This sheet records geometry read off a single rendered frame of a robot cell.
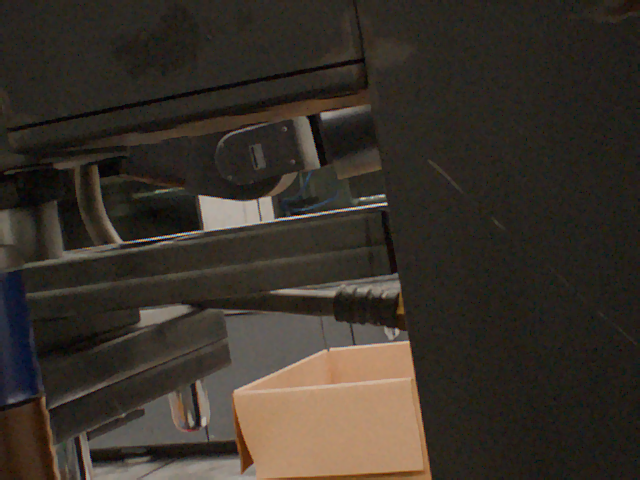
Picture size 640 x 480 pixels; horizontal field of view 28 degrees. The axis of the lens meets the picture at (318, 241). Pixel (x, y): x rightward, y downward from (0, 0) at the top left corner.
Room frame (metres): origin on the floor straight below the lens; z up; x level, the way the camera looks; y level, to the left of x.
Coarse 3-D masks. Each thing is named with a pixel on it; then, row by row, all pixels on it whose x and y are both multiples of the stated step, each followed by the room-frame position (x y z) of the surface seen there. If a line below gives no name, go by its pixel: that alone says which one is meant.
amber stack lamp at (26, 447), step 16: (32, 400) 0.34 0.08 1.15; (0, 416) 0.33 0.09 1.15; (16, 416) 0.34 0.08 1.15; (32, 416) 0.34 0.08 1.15; (48, 416) 0.35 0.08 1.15; (0, 432) 0.33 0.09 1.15; (16, 432) 0.34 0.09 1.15; (32, 432) 0.34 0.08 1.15; (48, 432) 0.35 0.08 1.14; (0, 448) 0.33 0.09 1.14; (16, 448) 0.33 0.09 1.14; (32, 448) 0.34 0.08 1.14; (48, 448) 0.35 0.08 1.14; (0, 464) 0.33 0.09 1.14; (16, 464) 0.33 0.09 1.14; (32, 464) 0.34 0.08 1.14; (48, 464) 0.34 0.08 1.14
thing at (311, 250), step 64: (0, 192) 0.61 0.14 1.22; (64, 192) 0.63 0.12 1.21; (64, 256) 0.59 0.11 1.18; (128, 256) 0.57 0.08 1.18; (192, 256) 0.56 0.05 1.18; (256, 256) 0.55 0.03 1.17; (320, 256) 0.54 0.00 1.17; (384, 256) 0.52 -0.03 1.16; (64, 320) 0.61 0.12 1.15; (128, 320) 0.66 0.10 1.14; (192, 320) 0.68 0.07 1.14; (64, 384) 0.56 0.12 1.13; (128, 384) 0.61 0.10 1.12; (192, 384) 0.68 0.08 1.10; (64, 448) 0.57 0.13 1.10
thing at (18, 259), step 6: (0, 246) 0.34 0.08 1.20; (6, 246) 0.34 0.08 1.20; (12, 246) 0.35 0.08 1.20; (0, 252) 0.34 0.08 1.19; (6, 252) 0.34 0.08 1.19; (12, 252) 0.34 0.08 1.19; (18, 252) 0.35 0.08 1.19; (0, 258) 0.34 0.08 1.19; (6, 258) 0.34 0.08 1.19; (12, 258) 0.34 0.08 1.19; (18, 258) 0.35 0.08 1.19; (0, 264) 0.34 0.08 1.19; (6, 264) 0.34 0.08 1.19; (12, 264) 0.34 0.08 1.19; (18, 264) 0.34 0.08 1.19; (0, 270) 0.34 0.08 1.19
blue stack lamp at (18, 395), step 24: (0, 288) 0.34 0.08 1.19; (24, 288) 0.35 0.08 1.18; (0, 312) 0.34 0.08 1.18; (24, 312) 0.34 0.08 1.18; (0, 336) 0.34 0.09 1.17; (24, 336) 0.34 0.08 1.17; (0, 360) 0.33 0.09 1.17; (24, 360) 0.34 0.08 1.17; (0, 384) 0.33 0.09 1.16; (24, 384) 0.34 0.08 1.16
